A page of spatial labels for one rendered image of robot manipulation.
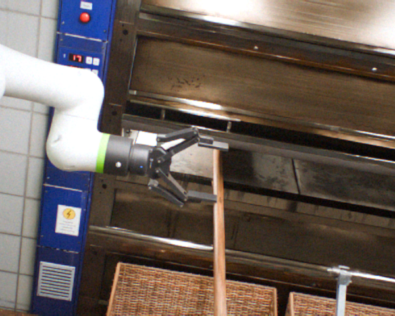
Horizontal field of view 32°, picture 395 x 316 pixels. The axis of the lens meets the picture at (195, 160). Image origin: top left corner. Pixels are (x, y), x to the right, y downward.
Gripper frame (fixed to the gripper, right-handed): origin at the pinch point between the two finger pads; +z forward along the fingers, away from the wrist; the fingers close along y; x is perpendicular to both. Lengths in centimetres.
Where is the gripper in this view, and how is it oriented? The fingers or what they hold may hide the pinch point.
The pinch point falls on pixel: (217, 172)
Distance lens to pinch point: 160.5
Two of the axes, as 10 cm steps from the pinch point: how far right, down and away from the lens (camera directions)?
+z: 9.8, 1.7, 0.5
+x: -0.3, 4.1, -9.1
